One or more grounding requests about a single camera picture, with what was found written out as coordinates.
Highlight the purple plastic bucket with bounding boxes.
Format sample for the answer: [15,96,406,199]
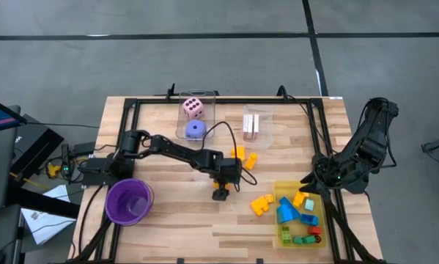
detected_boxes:
[104,178,155,227]

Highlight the black power strip green light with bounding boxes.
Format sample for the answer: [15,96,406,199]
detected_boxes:
[60,143,72,177]

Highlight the pink foam dice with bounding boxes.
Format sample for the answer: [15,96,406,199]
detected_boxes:
[182,97,205,120]

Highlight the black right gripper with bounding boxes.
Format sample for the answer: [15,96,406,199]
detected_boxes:
[299,153,340,196]

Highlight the purple foam dice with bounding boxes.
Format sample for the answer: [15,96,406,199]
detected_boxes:
[185,120,208,142]

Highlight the thin black cable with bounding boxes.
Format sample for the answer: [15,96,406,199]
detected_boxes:
[21,122,101,129]

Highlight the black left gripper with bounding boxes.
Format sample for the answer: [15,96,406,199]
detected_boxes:
[207,153,244,202]

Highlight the white paper sheets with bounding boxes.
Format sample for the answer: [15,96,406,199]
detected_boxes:
[21,184,77,246]

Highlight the shallow clear plastic container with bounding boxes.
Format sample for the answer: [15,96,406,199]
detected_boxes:
[242,104,276,150]

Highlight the black computer case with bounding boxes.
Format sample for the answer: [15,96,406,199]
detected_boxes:
[12,114,65,173]

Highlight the blue cloud-shaped toy brick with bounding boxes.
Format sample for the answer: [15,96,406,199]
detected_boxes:
[276,203,301,225]

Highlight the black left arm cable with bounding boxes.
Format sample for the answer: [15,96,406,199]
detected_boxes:
[200,120,259,186]

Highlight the yellow translucent plastic bin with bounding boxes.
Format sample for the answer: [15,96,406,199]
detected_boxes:
[273,180,328,250]

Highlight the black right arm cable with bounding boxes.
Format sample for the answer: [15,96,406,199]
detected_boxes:
[358,97,400,169]

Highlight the tall clear plastic container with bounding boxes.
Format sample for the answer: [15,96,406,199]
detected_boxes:
[175,89,217,142]

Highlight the black metal beam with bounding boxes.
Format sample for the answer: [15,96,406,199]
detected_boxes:
[5,186,81,220]

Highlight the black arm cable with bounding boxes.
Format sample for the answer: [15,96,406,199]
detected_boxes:
[200,120,259,186]
[358,97,400,169]

